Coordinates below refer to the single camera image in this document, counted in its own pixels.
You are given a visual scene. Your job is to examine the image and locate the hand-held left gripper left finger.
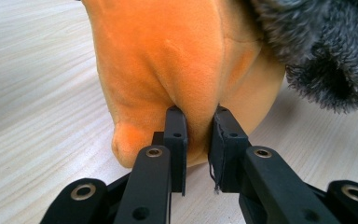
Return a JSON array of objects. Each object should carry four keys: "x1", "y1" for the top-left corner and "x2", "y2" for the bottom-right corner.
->
[{"x1": 162, "y1": 105, "x2": 189, "y2": 197}]

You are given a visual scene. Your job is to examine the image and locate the orange plush toy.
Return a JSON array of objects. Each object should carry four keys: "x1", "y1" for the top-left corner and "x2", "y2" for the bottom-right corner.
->
[{"x1": 80, "y1": 0, "x2": 287, "y2": 169}]

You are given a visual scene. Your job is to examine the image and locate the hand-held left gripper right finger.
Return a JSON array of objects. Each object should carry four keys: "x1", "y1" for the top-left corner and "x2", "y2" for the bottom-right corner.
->
[{"x1": 207, "y1": 105, "x2": 253, "y2": 195}]

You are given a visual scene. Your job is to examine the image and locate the grey fluffy cloth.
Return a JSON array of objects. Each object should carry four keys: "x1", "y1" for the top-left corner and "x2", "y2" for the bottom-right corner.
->
[{"x1": 249, "y1": 0, "x2": 358, "y2": 114}]

